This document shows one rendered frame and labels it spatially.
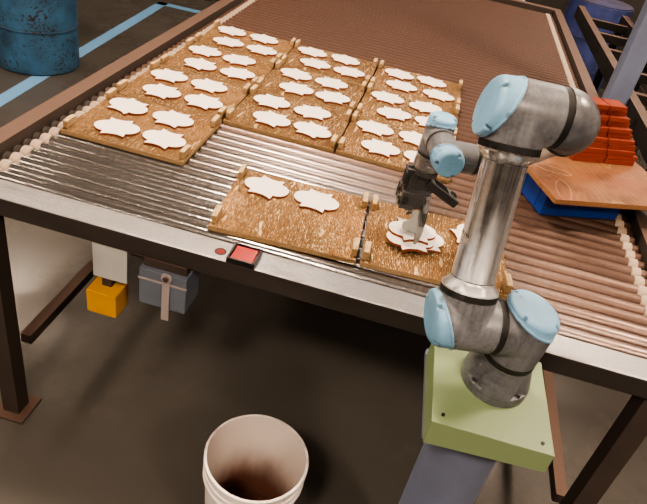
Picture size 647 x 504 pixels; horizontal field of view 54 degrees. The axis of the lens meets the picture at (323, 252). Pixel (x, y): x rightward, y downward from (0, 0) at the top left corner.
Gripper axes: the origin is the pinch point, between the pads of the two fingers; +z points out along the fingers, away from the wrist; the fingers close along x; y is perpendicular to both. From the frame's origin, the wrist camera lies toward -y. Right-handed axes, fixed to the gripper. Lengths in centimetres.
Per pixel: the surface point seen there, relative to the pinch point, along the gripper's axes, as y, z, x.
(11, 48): 216, 93, -295
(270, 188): 40.7, 4.2, -17.4
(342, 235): 19.7, 4.0, 2.0
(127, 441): 76, 99, 8
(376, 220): 8.7, 4.1, -8.3
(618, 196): -72, -8, -26
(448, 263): -9.9, 3.1, 9.5
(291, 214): 34.2, 4.6, -5.7
